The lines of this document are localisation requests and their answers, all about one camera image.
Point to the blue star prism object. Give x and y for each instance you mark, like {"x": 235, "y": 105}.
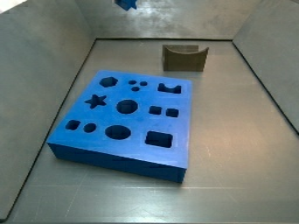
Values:
{"x": 125, "y": 4}

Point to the blue shape sorter block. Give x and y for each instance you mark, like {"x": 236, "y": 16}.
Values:
{"x": 128, "y": 125}

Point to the dark curved fixture stand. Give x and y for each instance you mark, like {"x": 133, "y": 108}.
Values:
{"x": 184, "y": 58}

